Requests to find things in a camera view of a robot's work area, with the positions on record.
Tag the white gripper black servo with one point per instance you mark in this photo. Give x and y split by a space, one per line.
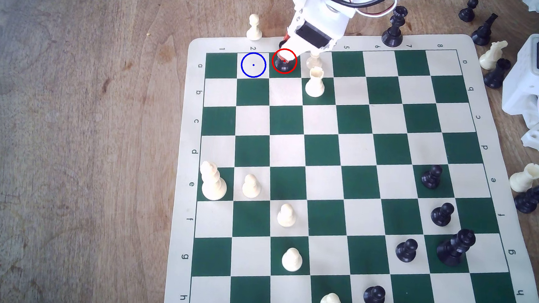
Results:
314 36

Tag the black chess pawn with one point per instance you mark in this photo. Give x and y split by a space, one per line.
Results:
467 14
283 65
442 216
495 76
374 297
406 252
431 178

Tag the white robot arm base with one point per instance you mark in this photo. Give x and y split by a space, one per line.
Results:
521 91

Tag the white chess rook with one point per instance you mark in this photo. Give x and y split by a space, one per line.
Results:
315 85
521 181

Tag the green and cream chess mat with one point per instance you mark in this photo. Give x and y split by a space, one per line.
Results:
326 122

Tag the black chess queen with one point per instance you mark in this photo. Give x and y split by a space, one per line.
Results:
392 35

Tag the white chess king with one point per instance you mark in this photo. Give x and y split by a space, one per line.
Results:
213 188

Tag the black chess bishop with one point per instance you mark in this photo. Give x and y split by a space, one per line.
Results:
482 34

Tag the white chess knight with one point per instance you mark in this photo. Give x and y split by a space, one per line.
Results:
491 57

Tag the black chess king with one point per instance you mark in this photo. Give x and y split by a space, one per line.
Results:
451 251

